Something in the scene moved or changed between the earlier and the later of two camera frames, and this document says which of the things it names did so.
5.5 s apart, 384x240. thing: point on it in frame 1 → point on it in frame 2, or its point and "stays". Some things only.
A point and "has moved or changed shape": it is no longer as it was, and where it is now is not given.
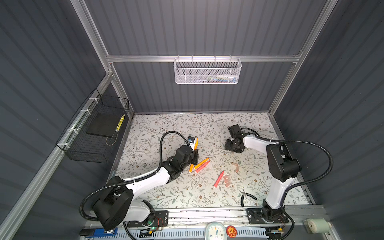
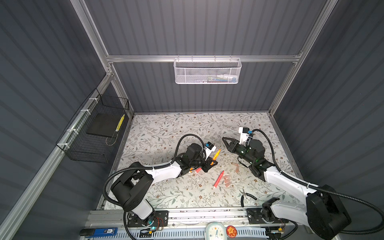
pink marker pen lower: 218,179 stays
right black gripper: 227,146 → 231,147
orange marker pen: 196,144 has moved or changed shape
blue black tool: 97,232 stays
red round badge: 231,231 stays
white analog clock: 216,230 stays
